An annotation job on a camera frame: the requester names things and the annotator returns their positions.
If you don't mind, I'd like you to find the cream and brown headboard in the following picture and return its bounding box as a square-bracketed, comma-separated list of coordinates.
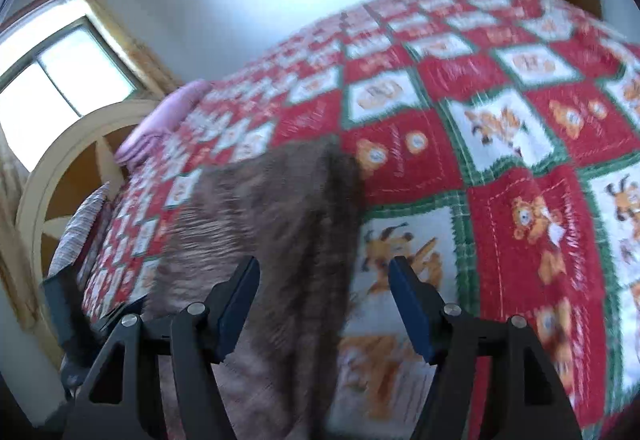
[15, 99, 166, 281]

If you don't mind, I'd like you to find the red printed blanket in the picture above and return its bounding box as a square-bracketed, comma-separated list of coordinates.
[75, 0, 640, 440]

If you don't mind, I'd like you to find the pink folded quilt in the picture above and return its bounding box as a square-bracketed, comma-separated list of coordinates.
[114, 79, 213, 166]

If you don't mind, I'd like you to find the window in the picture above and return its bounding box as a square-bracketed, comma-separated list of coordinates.
[0, 0, 146, 171]

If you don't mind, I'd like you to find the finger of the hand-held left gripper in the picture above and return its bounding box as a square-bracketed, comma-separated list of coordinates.
[41, 267, 90, 357]
[94, 297, 148, 332]

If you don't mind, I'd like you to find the yellow patterned curtain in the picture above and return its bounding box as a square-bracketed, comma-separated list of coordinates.
[60, 0, 183, 96]

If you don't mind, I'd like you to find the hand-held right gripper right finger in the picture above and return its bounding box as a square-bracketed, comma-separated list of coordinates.
[387, 255, 583, 440]

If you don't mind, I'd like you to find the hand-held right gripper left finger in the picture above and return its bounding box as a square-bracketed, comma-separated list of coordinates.
[62, 255, 262, 440]

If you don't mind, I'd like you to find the brown knit sweater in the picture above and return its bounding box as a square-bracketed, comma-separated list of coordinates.
[142, 135, 364, 440]

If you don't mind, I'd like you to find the striped pillow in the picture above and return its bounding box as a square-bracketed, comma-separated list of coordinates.
[47, 181, 113, 278]

